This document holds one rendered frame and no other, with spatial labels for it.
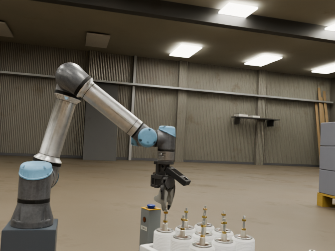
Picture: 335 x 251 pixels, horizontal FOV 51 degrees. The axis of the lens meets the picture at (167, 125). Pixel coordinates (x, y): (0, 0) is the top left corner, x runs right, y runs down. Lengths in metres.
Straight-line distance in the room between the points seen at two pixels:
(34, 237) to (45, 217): 0.08
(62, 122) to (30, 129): 9.78
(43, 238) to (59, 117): 0.48
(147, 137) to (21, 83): 10.18
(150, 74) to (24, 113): 4.07
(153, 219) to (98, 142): 8.92
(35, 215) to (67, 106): 0.45
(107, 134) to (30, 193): 9.32
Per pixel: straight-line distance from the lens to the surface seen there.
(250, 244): 1.55
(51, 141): 1.51
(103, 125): 10.72
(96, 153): 10.48
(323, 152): 4.37
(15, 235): 1.39
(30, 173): 1.38
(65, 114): 1.51
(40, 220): 1.39
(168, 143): 1.51
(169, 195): 1.57
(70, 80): 1.39
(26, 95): 11.37
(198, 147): 11.92
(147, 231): 1.71
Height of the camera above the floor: 0.63
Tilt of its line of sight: 3 degrees up
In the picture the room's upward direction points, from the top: 3 degrees clockwise
